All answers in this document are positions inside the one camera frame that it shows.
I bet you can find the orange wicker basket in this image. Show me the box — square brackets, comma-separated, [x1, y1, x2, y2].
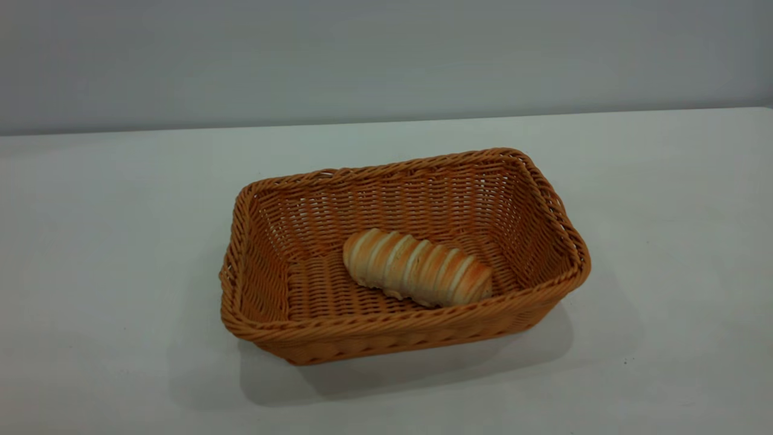
[219, 147, 592, 366]

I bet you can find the ridged bread roll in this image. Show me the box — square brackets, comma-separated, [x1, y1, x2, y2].
[342, 228, 493, 309]

